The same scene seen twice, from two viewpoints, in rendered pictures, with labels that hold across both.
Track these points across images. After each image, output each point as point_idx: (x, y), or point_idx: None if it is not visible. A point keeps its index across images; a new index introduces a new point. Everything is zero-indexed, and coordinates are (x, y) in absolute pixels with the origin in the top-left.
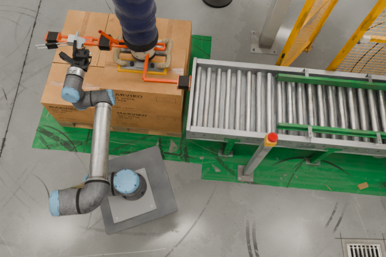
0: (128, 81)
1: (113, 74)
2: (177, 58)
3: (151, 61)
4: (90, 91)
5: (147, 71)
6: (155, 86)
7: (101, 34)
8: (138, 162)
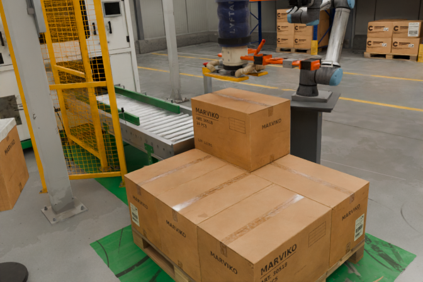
0: (260, 97)
1: (269, 101)
2: (204, 96)
3: None
4: (302, 12)
5: None
6: (243, 92)
7: (261, 56)
8: (293, 102)
